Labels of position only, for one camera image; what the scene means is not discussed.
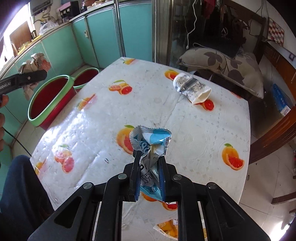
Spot blue white snack wrapper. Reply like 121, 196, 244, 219
129, 125, 171, 201

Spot teal kitchen base cabinets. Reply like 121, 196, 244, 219
0, 0, 155, 144

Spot person's left hand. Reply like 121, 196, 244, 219
0, 95, 9, 151

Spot large red green-rimmed bucket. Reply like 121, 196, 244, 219
28, 75, 76, 130

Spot yellow orange snack wrapper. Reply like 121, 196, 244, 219
152, 218, 208, 241

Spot fruit-print tablecloth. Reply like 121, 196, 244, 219
30, 57, 251, 241

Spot clear plastic bag on counter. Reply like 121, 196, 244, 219
39, 20, 58, 35

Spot small red green-rimmed bucket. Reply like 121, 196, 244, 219
73, 67, 99, 92

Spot silver foil wrapper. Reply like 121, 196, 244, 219
173, 73, 212, 104

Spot grey gas water heater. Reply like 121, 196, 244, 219
30, 0, 53, 16

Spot pink black water dispenser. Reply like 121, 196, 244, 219
57, 1, 80, 22

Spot floral seat cushion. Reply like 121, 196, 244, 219
177, 47, 264, 99

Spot blue cardboard box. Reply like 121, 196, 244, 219
271, 84, 291, 116

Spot black hanging bag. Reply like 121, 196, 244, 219
196, 4, 246, 59

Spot brown wooden side table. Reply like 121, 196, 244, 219
249, 42, 295, 164

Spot red white checkered board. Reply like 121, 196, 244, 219
267, 18, 285, 47

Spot white charger cable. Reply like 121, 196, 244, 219
186, 0, 198, 50

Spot aluminium sliding door frame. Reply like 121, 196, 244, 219
152, 0, 175, 66

